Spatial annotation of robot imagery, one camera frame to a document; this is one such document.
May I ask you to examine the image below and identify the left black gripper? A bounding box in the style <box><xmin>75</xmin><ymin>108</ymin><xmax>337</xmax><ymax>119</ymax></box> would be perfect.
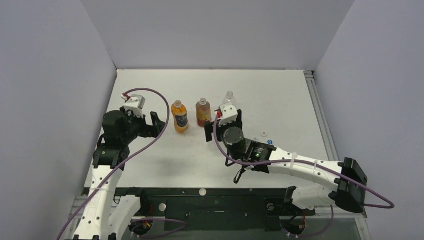
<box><xmin>121</xmin><ymin>106</ymin><xmax>165</xmax><ymax>144</ymax></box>

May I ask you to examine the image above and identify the gold red label bottle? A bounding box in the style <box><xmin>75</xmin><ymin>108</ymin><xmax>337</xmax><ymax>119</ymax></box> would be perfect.
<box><xmin>195</xmin><ymin>97</ymin><xmax>212</xmax><ymax>128</ymax></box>

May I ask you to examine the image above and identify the orange blue label bottle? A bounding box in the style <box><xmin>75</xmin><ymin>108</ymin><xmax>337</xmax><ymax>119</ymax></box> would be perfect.
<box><xmin>171</xmin><ymin>100</ymin><xmax>189</xmax><ymax>134</ymax></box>

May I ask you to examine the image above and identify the clear bottle blue cap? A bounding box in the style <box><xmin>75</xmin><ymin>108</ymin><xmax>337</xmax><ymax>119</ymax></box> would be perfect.
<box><xmin>222</xmin><ymin>91</ymin><xmax>238</xmax><ymax>108</ymax></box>

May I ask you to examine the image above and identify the white QR bottle cap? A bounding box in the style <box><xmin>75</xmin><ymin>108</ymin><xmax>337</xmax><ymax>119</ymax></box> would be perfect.
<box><xmin>260</xmin><ymin>131</ymin><xmax>268</xmax><ymax>138</ymax></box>

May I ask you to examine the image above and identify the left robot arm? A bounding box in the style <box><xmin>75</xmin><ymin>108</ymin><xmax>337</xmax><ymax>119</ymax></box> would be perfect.
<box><xmin>72</xmin><ymin>108</ymin><xmax>169</xmax><ymax>240</ymax></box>

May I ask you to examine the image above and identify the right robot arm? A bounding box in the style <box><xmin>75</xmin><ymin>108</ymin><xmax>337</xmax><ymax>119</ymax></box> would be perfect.
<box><xmin>204</xmin><ymin>110</ymin><xmax>368</xmax><ymax>214</ymax></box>

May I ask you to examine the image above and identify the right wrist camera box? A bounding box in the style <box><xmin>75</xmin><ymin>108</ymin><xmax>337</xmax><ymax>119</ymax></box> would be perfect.
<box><xmin>218</xmin><ymin>102</ymin><xmax>238</xmax><ymax>127</ymax></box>

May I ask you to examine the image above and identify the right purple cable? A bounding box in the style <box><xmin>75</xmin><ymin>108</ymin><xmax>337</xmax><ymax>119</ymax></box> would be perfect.
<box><xmin>212</xmin><ymin>114</ymin><xmax>396</xmax><ymax>240</ymax></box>

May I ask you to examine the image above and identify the purple cable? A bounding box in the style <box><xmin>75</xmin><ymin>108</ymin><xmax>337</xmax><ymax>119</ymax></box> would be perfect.
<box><xmin>212</xmin><ymin>114</ymin><xmax>396</xmax><ymax>240</ymax></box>
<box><xmin>54</xmin><ymin>87</ymin><xmax>189</xmax><ymax>240</ymax></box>

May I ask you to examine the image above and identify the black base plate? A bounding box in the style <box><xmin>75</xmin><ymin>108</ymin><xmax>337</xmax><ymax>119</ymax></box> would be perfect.
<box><xmin>112</xmin><ymin>187</ymin><xmax>316</xmax><ymax>232</ymax></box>

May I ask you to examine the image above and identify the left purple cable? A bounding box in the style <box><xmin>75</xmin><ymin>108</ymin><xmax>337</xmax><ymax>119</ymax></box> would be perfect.
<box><xmin>54</xmin><ymin>87</ymin><xmax>189</xmax><ymax>240</ymax></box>

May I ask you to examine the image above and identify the aluminium rail frame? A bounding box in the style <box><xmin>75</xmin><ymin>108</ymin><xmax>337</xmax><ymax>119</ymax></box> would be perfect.
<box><xmin>67</xmin><ymin>70</ymin><xmax>372</xmax><ymax>240</ymax></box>

